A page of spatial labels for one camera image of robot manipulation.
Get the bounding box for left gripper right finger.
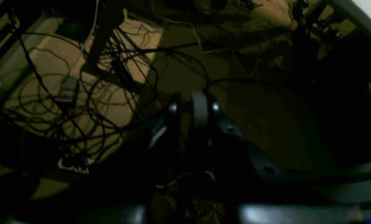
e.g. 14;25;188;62
209;100;364;224

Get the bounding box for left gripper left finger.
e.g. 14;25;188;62
13;91;209;224

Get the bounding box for grey adapter box on floor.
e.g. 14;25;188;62
55;76;80;105

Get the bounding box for tangled black floor cables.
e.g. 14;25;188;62
0;9;211;162

